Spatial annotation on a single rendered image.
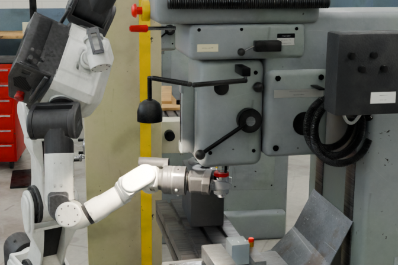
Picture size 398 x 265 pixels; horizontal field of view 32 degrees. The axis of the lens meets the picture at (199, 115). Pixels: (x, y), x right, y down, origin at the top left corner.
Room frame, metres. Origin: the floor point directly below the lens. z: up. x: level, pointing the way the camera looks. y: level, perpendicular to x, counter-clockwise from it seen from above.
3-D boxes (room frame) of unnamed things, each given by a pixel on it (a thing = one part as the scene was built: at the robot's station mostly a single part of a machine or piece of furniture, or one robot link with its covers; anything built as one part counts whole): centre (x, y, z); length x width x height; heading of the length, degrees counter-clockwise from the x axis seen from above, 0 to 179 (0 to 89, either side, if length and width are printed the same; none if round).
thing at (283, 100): (2.09, -0.26, 1.47); 0.24 x 0.19 x 0.26; 12
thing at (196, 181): (2.06, 0.02, 1.23); 0.13 x 0.12 x 0.10; 174
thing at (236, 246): (1.86, -0.11, 1.10); 0.06 x 0.05 x 0.06; 15
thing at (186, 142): (2.03, 0.04, 1.45); 0.04 x 0.04 x 0.21; 12
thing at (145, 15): (2.01, 0.15, 1.76); 0.06 x 0.02 x 0.06; 12
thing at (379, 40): (1.79, -0.43, 1.62); 0.20 x 0.09 x 0.21; 102
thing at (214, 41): (2.06, -0.11, 1.68); 0.34 x 0.24 x 0.10; 102
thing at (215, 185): (2.02, -0.07, 1.23); 0.06 x 0.02 x 0.03; 84
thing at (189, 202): (2.45, -0.01, 1.08); 0.22 x 0.12 x 0.20; 9
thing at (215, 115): (2.05, -0.07, 1.47); 0.21 x 0.19 x 0.32; 12
